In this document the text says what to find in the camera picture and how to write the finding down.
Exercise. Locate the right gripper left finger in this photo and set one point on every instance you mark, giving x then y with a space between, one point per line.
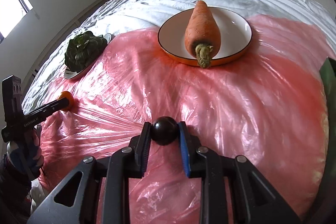
140 145

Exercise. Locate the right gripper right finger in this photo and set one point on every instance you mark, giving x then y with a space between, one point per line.
193 164

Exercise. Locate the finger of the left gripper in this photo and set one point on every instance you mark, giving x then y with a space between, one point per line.
40 114

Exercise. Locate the dark plum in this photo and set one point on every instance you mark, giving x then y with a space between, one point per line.
164 130

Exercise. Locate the small smooth orange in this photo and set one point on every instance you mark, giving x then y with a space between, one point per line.
70 100

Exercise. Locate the left gloved hand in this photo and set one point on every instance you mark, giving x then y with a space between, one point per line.
27 157

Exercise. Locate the silver patterned plate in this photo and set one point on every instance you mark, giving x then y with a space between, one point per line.
70 75

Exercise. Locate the green bok choy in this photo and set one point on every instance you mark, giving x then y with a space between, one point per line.
83 50

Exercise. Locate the pink plastic sheet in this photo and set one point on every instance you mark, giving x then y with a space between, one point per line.
289 150

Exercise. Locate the carrot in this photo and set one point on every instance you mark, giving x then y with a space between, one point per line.
202 35

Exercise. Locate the orange rimmed white plate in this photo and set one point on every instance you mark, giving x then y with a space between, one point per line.
236 37

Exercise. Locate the white bed sheet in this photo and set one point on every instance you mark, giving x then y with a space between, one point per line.
280 72

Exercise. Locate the green tray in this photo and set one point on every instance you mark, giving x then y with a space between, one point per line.
327 73

